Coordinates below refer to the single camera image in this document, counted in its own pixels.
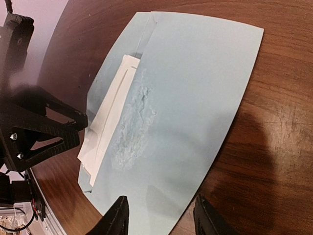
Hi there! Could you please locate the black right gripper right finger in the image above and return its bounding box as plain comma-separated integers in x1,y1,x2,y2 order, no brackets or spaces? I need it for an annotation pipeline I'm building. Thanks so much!
193,195,238,235

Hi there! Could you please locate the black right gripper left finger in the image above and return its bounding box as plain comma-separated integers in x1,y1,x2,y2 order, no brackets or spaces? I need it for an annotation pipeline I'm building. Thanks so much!
91,196,129,235

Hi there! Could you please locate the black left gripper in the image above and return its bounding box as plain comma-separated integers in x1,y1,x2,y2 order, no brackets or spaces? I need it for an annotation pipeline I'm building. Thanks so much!
0,87,88,171

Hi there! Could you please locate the beige ornate letter paper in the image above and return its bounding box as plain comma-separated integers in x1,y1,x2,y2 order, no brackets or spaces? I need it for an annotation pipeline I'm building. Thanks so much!
78,55,140,187

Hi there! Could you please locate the light blue envelope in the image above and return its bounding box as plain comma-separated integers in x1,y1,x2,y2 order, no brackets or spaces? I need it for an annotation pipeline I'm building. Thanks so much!
78,11,264,235

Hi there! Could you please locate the front aluminium rail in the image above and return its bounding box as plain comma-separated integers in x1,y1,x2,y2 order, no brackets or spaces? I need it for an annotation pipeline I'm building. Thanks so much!
0,168,69,235

